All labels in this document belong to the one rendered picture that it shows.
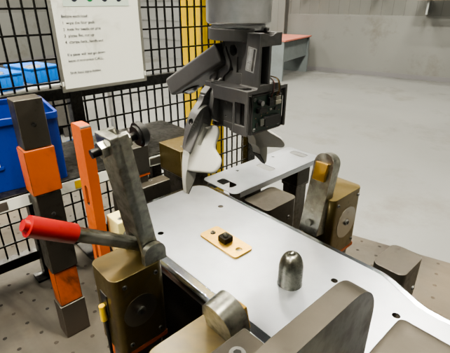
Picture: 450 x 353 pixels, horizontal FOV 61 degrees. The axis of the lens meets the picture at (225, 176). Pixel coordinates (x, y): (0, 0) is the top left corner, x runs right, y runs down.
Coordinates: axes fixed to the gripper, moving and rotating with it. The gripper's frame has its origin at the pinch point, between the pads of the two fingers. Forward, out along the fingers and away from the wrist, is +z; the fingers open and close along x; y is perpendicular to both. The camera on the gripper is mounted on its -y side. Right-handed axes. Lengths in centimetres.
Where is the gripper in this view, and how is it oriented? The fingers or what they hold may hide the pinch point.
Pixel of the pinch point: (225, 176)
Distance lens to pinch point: 54.0
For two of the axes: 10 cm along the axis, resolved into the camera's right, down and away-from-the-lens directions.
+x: 7.3, -2.9, 6.2
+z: -0.1, 9.0, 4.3
